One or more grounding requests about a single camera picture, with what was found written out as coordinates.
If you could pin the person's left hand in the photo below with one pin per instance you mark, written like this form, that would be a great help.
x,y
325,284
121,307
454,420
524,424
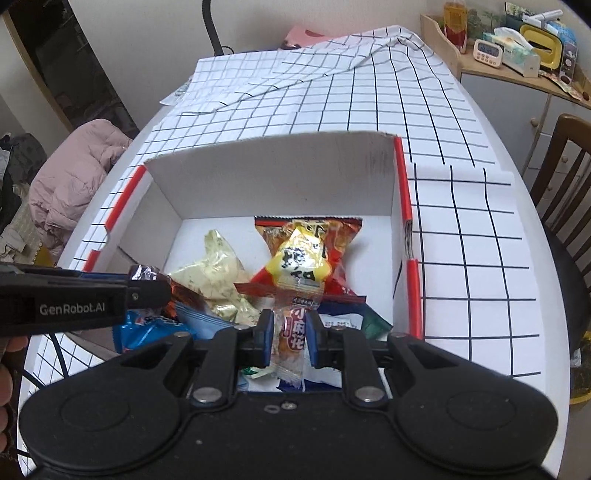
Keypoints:
x,y
9,369

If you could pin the light blue snack packet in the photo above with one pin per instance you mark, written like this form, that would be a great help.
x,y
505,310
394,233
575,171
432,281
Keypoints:
x,y
201,318

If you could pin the black lamp pole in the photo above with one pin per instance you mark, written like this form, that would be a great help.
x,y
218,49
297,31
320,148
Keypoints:
x,y
210,23

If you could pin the white tube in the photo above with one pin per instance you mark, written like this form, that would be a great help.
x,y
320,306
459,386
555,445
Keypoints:
x,y
542,18

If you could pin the wooden framed dark door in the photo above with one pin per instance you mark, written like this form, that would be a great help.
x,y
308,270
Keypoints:
x,y
60,60

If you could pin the orange bottle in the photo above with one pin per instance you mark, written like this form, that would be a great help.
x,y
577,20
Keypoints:
x,y
455,23

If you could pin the pile of clothes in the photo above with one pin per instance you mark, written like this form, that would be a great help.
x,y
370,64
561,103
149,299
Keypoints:
x,y
14,194

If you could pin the red cardboard box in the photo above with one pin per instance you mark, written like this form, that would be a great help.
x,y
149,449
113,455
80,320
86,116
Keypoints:
x,y
277,175

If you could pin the wooden cabinet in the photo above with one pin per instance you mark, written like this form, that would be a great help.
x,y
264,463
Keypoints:
x,y
498,106

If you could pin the blister pack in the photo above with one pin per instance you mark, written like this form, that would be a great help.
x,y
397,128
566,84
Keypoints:
x,y
570,60

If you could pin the green printed box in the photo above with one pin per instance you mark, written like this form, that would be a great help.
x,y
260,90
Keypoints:
x,y
485,21

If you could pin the white navy snack packet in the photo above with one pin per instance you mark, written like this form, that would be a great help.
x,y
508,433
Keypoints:
x,y
344,321

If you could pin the light blue pack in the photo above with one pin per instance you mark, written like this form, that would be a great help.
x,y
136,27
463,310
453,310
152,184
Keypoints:
x,y
565,30

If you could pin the dark brown snack packet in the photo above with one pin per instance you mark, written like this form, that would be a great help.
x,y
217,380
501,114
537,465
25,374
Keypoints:
x,y
178,295

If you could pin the wooden slatted chair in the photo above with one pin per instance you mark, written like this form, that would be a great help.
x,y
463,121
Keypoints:
x,y
561,152

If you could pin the pale green snack packet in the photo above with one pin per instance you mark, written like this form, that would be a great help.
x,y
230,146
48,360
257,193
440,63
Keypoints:
x,y
207,277

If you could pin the clear twist snack packet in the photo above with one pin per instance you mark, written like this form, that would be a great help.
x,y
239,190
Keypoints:
x,y
293,332

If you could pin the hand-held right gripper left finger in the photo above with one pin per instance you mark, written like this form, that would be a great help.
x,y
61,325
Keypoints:
x,y
266,339

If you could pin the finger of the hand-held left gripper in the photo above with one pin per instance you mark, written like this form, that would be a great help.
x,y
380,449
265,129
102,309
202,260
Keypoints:
x,y
106,275
147,293

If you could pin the white kitchen timer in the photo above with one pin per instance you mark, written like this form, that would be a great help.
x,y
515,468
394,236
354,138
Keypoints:
x,y
487,50

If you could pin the red yellow snack packet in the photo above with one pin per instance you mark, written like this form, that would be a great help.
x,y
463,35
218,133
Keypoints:
x,y
277,230

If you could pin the pale green tissue pack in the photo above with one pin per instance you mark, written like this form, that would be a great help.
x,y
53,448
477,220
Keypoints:
x,y
517,53

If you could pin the pink puffer jacket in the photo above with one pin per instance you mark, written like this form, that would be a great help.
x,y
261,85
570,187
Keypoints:
x,y
78,175

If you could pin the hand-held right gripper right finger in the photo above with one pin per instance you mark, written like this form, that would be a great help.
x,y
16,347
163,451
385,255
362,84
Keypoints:
x,y
313,341

